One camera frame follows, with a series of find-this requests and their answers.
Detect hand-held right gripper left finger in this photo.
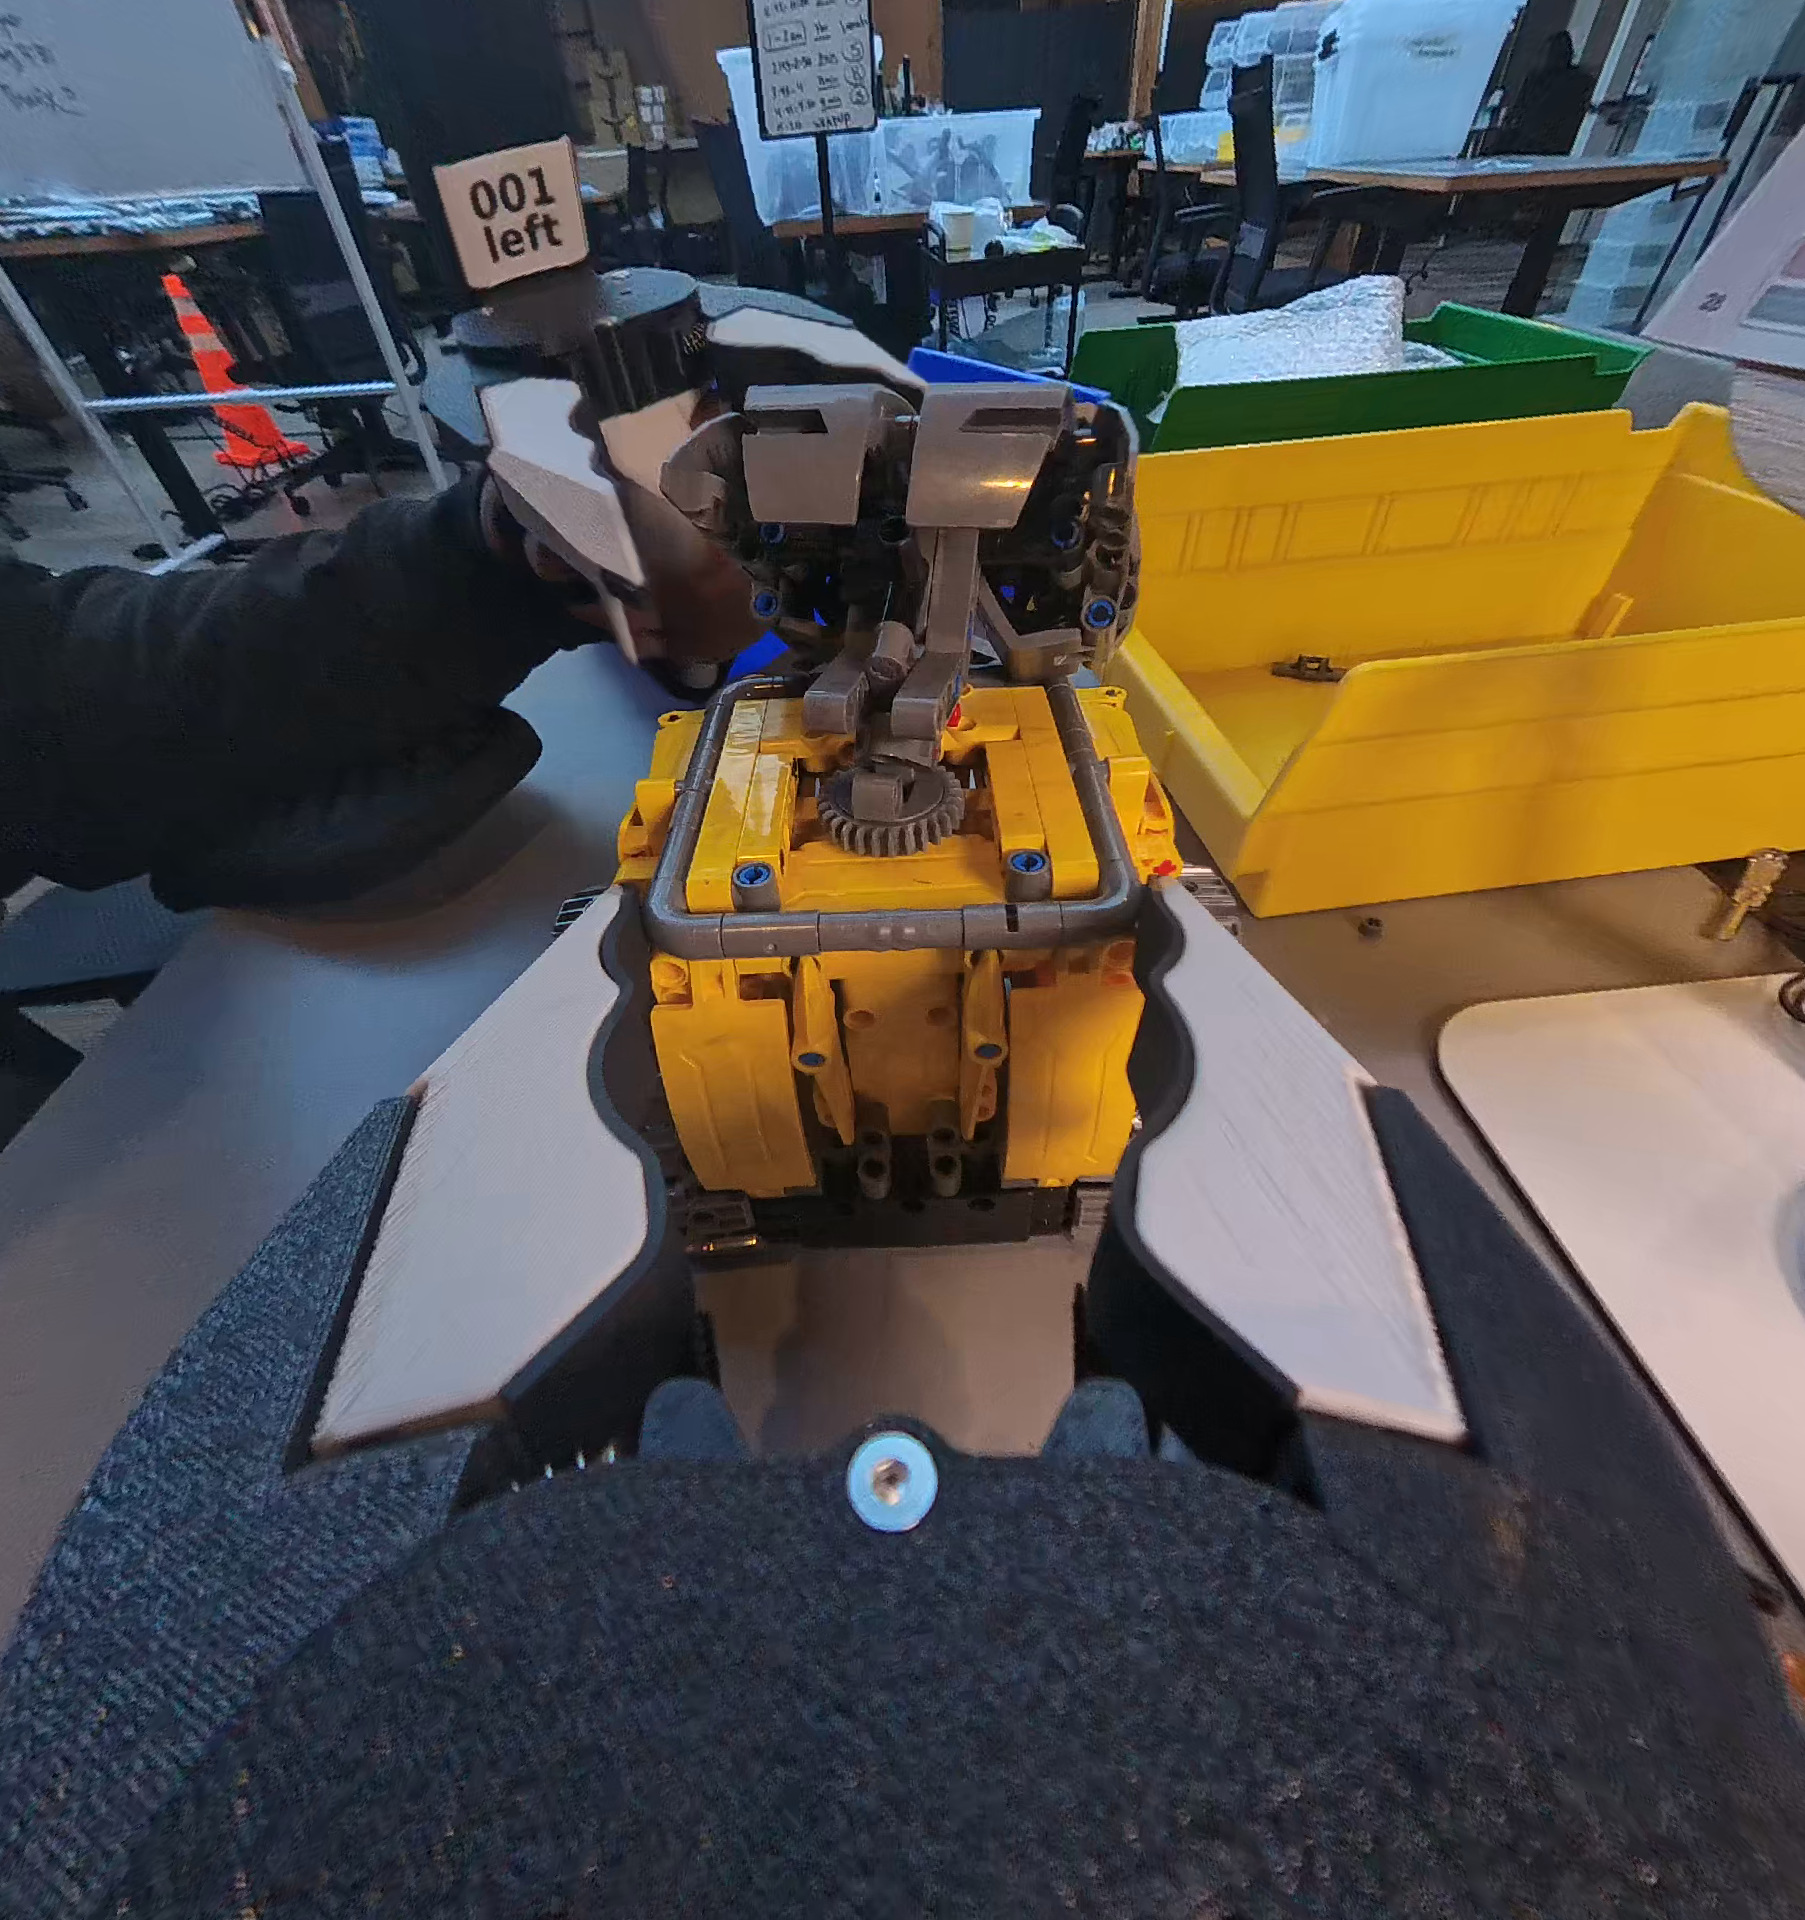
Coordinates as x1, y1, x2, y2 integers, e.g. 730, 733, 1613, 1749
311, 885, 696, 1455

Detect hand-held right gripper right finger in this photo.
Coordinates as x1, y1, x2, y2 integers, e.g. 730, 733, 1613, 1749
1092, 880, 1471, 1447

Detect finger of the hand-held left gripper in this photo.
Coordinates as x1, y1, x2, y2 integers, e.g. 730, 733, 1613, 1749
477, 372, 658, 667
596, 391, 750, 536

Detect grey toy robot head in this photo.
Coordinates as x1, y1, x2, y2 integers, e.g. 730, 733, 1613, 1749
664, 377, 1144, 753

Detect yellow tracked toy robot body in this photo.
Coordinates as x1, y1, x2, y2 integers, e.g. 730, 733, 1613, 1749
609, 676, 1192, 1257

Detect building instruction booklet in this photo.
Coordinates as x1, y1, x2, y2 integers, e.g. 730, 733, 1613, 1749
1648, 77, 1805, 387

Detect white sign board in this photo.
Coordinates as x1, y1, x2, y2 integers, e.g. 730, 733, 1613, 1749
747, 0, 884, 144

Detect blue plastic bin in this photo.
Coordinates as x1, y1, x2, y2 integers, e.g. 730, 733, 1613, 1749
902, 343, 1121, 413

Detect orange traffic cone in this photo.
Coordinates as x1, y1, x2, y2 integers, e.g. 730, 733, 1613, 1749
159, 276, 311, 476

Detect white book stand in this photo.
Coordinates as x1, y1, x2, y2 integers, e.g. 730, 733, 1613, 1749
1437, 362, 1805, 1682

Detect yellow plastic bin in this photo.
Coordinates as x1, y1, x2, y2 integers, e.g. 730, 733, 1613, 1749
1098, 398, 1805, 919

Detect black office chair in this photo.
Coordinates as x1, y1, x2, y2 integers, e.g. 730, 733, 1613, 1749
1159, 53, 1293, 316

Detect clear bubble wrap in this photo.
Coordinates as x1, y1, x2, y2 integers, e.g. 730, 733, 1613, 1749
1174, 276, 1463, 391

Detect green plastic bin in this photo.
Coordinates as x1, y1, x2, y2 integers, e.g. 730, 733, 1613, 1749
1069, 301, 1654, 457

